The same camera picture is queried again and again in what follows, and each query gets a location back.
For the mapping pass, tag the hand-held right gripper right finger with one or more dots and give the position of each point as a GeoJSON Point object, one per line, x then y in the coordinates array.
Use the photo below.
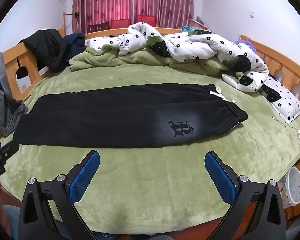
{"type": "Point", "coordinates": [220, 180]}

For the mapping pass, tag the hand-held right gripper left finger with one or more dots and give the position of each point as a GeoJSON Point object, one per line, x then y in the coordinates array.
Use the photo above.
{"type": "Point", "coordinates": [85, 177]}

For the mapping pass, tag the black pants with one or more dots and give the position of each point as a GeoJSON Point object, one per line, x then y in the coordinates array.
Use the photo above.
{"type": "Point", "coordinates": [102, 115]}

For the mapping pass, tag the person's leg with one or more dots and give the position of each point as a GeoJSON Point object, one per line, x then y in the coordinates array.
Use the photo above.
{"type": "Point", "coordinates": [11, 220]}

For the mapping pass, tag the grey denim garment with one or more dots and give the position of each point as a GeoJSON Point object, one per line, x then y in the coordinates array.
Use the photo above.
{"type": "Point", "coordinates": [0, 92]}

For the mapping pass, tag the green fleece blanket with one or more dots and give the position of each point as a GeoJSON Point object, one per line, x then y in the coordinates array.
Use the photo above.
{"type": "Point", "coordinates": [140, 175]}

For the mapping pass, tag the white patterned basket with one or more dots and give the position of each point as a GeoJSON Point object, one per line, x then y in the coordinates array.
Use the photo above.
{"type": "Point", "coordinates": [293, 187]}

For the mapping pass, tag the white floral pillow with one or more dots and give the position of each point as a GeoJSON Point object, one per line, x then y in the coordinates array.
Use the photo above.
{"type": "Point", "coordinates": [282, 97]}

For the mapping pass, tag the black jacket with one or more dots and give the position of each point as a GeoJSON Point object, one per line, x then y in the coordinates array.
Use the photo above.
{"type": "Point", "coordinates": [46, 47]}

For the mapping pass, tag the navy blue garment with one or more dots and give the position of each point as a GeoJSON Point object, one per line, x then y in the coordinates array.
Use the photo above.
{"type": "Point", "coordinates": [75, 42]}

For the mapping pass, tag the purple fluffy item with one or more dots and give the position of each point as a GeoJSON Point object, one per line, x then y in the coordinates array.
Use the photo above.
{"type": "Point", "coordinates": [245, 45]}

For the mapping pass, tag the white floral quilt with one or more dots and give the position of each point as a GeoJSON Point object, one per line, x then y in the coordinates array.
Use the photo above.
{"type": "Point", "coordinates": [190, 45]}

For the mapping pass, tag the wooden coat rack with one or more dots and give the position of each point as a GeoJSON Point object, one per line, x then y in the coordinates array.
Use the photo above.
{"type": "Point", "coordinates": [70, 17]}

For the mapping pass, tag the dark wooden chair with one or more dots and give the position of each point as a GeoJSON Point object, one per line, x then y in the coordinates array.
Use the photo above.
{"type": "Point", "coordinates": [98, 27]}

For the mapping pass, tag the red chair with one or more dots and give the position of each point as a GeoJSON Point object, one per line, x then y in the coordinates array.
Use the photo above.
{"type": "Point", "coordinates": [146, 20]}
{"type": "Point", "coordinates": [120, 23]}

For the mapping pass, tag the brown cardboard box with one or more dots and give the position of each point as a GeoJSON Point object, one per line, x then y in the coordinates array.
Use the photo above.
{"type": "Point", "coordinates": [198, 23]}

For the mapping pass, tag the wooden bed frame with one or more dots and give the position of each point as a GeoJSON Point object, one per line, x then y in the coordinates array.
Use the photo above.
{"type": "Point", "coordinates": [30, 60]}

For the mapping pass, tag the white wall switch plate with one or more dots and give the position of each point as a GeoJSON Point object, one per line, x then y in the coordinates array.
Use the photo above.
{"type": "Point", "coordinates": [251, 14]}

